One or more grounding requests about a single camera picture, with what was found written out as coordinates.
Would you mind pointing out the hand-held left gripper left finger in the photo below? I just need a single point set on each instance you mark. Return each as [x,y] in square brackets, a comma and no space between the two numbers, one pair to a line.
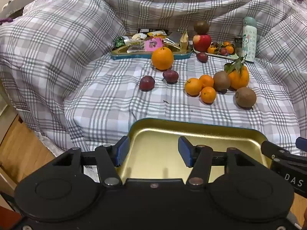
[122,149]

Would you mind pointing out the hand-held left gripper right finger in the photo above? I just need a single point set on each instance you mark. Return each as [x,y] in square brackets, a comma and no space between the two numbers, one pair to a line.
[184,151]

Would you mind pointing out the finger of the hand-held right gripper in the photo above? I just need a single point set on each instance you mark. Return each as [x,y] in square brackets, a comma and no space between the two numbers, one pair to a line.
[301,143]
[271,149]

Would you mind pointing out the gold tin tray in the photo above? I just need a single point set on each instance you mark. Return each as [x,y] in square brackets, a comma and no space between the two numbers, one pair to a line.
[156,148]

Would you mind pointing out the brown kiwi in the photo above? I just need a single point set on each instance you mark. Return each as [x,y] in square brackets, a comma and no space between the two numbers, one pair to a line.
[221,81]
[245,97]

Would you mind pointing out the small mandarin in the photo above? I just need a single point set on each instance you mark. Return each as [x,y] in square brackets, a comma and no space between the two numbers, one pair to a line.
[193,86]
[208,94]
[206,81]

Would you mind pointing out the bumpy orange with leaves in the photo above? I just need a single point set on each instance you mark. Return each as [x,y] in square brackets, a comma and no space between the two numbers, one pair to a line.
[238,79]

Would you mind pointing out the large smooth orange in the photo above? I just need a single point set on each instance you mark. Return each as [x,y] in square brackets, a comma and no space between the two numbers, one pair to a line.
[162,58]

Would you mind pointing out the grey plaid blanket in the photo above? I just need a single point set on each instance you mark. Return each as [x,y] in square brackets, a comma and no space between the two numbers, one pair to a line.
[96,100]

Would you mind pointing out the white lace bed skirt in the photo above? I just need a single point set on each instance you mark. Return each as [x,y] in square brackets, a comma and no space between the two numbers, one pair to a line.
[49,146]

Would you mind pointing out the blue and gold snack tin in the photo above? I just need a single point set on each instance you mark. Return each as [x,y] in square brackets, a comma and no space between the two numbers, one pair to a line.
[144,55]

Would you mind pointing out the pale green plate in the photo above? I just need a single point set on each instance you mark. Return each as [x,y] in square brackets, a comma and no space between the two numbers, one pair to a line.
[230,57]

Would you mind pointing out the tiny mandarin with leaves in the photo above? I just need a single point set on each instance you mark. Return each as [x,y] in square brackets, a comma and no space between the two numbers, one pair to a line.
[229,49]
[226,43]
[211,49]

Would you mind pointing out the small purple plum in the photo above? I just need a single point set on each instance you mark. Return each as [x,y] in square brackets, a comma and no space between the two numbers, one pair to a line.
[215,45]
[223,51]

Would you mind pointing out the green candy wrapper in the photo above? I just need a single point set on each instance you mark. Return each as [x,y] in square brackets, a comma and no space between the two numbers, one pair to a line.
[119,41]

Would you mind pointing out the red apple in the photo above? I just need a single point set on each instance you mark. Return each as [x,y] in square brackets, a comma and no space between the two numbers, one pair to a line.
[202,42]

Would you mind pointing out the pink snack packet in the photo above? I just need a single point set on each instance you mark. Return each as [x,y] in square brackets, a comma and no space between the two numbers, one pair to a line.
[153,44]

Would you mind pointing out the tan paper snack packet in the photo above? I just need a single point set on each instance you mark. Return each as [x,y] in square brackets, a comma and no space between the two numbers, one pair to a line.
[184,40]

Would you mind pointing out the dark drink can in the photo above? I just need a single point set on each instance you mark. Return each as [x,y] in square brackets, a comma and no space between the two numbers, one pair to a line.
[238,43]

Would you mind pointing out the mint green cartoon bottle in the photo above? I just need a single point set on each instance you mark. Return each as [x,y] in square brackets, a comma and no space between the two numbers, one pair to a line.
[249,38]

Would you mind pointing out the silver foil snack packet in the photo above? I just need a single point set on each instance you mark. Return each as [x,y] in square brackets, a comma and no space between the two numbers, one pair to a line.
[174,37]

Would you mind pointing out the white crumpled wrapper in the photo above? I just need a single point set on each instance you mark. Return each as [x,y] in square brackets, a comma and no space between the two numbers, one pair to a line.
[139,36]

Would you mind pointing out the black snack packet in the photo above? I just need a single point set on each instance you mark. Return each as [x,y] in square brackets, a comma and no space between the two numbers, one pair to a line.
[153,31]

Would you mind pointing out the brown round fruit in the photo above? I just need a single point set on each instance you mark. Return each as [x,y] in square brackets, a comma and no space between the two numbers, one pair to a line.
[201,26]

